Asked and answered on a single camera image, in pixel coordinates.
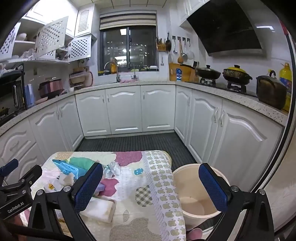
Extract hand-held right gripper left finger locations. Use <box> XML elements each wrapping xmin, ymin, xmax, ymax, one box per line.
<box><xmin>28</xmin><ymin>162</ymin><xmax>103</xmax><ymax>241</ymax></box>

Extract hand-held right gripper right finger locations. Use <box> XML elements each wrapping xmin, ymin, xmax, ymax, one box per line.
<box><xmin>198</xmin><ymin>163</ymin><xmax>274</xmax><ymax>241</ymax></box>

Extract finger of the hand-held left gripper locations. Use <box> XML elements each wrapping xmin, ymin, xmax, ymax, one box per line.
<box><xmin>0</xmin><ymin>159</ymin><xmax>19</xmax><ymax>178</ymax></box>
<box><xmin>14</xmin><ymin>165</ymin><xmax>43</xmax><ymax>186</ymax></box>

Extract beige plastic bucket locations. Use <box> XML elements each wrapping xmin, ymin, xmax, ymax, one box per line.
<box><xmin>172</xmin><ymin>163</ymin><xmax>230</xmax><ymax>229</ymax></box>

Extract small white yellow packet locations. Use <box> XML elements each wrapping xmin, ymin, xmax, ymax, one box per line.
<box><xmin>57</xmin><ymin>173</ymin><xmax>75</xmax><ymax>186</ymax></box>

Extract teal green bag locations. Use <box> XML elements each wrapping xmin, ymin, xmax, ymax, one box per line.
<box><xmin>69</xmin><ymin>157</ymin><xmax>93</xmax><ymax>172</ymax></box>

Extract white sponge block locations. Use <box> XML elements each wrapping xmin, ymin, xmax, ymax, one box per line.
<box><xmin>80</xmin><ymin>198</ymin><xmax>116</xmax><ymax>223</ymax></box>

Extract clear plastic wrapper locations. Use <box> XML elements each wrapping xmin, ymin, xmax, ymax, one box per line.
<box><xmin>103</xmin><ymin>161</ymin><xmax>122</xmax><ymax>179</ymax></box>

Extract light blue plastic packet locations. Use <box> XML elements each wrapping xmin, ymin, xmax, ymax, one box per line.
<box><xmin>52</xmin><ymin>159</ymin><xmax>89</xmax><ymax>179</ymax></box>

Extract pink slipper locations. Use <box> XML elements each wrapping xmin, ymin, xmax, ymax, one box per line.
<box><xmin>186</xmin><ymin>228</ymin><xmax>204</xmax><ymax>241</ymax></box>

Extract apple print patchwork blanket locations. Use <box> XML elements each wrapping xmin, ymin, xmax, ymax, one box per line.
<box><xmin>20</xmin><ymin>151</ymin><xmax>186</xmax><ymax>241</ymax></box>

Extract black countertop oven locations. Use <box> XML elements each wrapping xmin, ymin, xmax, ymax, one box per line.
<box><xmin>0</xmin><ymin>65</ymin><xmax>28</xmax><ymax>122</ymax></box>

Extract light blue kettle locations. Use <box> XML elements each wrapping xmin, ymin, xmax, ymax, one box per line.
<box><xmin>24</xmin><ymin>84</ymin><xmax>36</xmax><ymax>105</ymax></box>

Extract white kitchen base cabinets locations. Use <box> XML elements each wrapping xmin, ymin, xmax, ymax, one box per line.
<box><xmin>0</xmin><ymin>85</ymin><xmax>285</xmax><ymax>186</ymax></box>

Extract copper pink rice cooker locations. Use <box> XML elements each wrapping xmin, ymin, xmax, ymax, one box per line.
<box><xmin>38</xmin><ymin>77</ymin><xmax>64</xmax><ymax>99</ymax></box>

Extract dish rack with pots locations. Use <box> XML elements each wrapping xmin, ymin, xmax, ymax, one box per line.
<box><xmin>69</xmin><ymin>67</ymin><xmax>94</xmax><ymax>90</ymax></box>

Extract large brown stock pot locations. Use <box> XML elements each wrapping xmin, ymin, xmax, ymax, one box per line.
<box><xmin>255</xmin><ymin>71</ymin><xmax>288</xmax><ymax>110</ymax></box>

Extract yellow lid casserole pot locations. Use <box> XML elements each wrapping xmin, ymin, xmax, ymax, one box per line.
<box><xmin>222</xmin><ymin>65</ymin><xmax>253</xmax><ymax>85</ymax></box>

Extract curved chrome faucet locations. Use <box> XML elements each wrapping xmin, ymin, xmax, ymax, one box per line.
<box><xmin>104</xmin><ymin>61</ymin><xmax>121</xmax><ymax>82</ymax></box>

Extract black wok with lid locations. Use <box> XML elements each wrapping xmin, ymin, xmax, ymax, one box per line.
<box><xmin>196</xmin><ymin>65</ymin><xmax>222</xmax><ymax>80</ymax></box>

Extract wooden cutting board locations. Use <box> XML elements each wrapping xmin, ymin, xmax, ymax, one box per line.
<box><xmin>168</xmin><ymin>62</ymin><xmax>200</xmax><ymax>82</ymax></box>

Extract large yellow oil bottle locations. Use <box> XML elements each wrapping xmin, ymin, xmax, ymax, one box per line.
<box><xmin>279</xmin><ymin>62</ymin><xmax>293</xmax><ymax>112</ymax></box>

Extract hanging wooden spoon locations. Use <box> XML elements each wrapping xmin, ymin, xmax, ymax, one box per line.
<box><xmin>177</xmin><ymin>39</ymin><xmax>184</xmax><ymax>64</ymax></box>

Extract small white lattice cabinet door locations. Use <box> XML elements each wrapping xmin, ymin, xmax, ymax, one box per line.
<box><xmin>68</xmin><ymin>35</ymin><xmax>92</xmax><ymax>62</ymax></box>

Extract hanging white strainer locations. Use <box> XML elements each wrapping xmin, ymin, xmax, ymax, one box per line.
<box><xmin>186</xmin><ymin>39</ymin><xmax>195</xmax><ymax>59</ymax></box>

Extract large white lattice cabinet door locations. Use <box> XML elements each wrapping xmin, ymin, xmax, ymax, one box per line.
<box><xmin>34</xmin><ymin>16</ymin><xmax>69</xmax><ymax>59</ymax></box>

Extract dark kitchen window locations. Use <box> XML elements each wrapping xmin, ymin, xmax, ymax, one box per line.
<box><xmin>99</xmin><ymin>25</ymin><xmax>160</xmax><ymax>72</ymax></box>

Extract black hanging pan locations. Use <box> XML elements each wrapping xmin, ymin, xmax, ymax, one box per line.
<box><xmin>165</xmin><ymin>32</ymin><xmax>172</xmax><ymax>53</ymax></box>

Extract wooden utensil holder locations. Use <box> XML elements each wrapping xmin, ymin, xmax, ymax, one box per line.
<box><xmin>155</xmin><ymin>37</ymin><xmax>166</xmax><ymax>52</ymax></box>

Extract black range hood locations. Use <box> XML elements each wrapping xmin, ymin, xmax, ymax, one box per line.
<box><xmin>186</xmin><ymin>0</ymin><xmax>266</xmax><ymax>57</ymax></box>

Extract white louvered cabinet door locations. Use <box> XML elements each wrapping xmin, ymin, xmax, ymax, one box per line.
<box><xmin>74</xmin><ymin>5</ymin><xmax>95</xmax><ymax>37</ymax></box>

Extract striped roller blind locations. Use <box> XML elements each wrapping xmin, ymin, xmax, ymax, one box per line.
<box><xmin>99</xmin><ymin>13</ymin><xmax>157</xmax><ymax>30</ymax></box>

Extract white upper wall cabinet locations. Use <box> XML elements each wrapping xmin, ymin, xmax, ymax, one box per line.
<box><xmin>178</xmin><ymin>0</ymin><xmax>210</xmax><ymax>24</ymax></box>

